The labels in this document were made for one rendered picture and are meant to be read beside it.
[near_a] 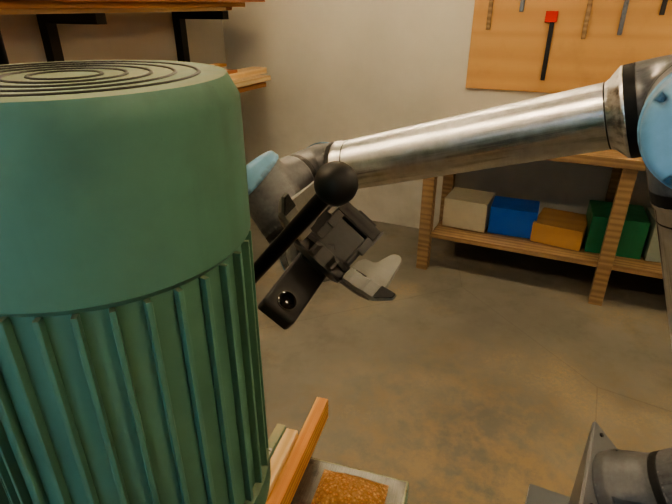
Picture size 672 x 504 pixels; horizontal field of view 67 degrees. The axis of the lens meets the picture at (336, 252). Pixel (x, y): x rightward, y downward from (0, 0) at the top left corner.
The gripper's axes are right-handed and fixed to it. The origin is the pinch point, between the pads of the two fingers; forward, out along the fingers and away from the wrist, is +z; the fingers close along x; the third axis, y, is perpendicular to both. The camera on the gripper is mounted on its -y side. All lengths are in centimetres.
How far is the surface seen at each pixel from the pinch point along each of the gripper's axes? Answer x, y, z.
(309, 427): 18.1, -18.2, -31.0
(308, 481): 22.2, -23.6, -27.2
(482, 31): -5, 202, -231
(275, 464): 16.0, -24.3, -24.4
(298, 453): 18.2, -21.5, -26.8
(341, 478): 24.9, -19.8, -24.8
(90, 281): -9.3, -12.7, 26.0
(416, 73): -18, 172, -267
